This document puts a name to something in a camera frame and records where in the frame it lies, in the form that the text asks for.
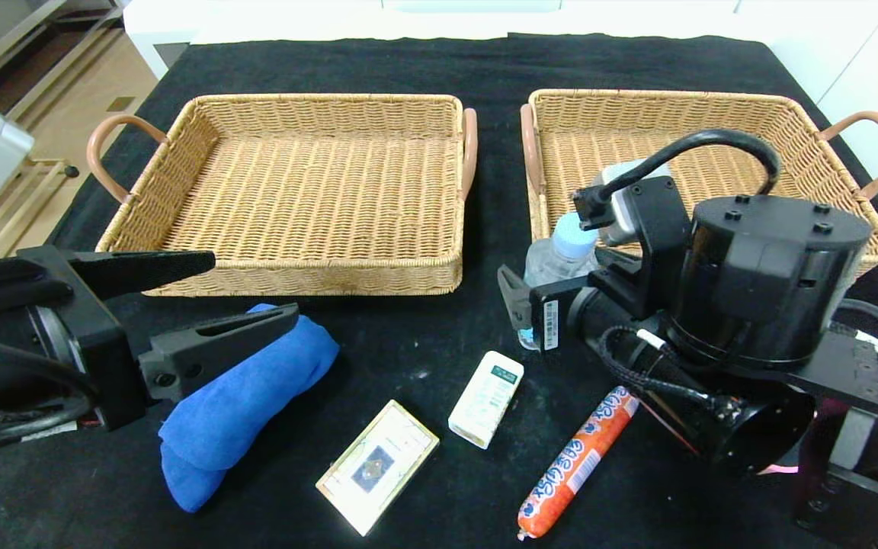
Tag black table cloth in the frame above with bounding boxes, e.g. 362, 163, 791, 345
0, 32, 878, 549

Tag playing card box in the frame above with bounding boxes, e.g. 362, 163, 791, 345
316, 399, 441, 538

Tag white box with green label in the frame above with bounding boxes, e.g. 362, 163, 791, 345
448, 350, 525, 450

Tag wicker basket with brown handles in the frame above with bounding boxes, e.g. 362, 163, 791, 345
519, 88, 878, 279
87, 93, 479, 297

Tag smooth black camera cable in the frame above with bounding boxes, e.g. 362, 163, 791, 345
571, 128, 783, 231

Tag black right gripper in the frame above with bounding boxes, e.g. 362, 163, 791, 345
496, 264, 633, 354

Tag blue towel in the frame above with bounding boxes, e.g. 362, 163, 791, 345
159, 303, 341, 513

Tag clear bottle with blue cap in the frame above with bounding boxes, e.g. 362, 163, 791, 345
523, 212, 601, 352

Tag braided black cable white sleeve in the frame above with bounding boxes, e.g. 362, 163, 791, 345
605, 324, 726, 405

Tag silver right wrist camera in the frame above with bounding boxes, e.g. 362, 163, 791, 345
590, 160, 672, 246

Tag orange packaged sausage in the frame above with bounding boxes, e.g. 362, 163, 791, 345
517, 385, 640, 541

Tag wooden slatted rack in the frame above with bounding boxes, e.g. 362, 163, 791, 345
0, 156, 80, 264

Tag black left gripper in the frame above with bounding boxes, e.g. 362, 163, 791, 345
0, 244, 300, 432

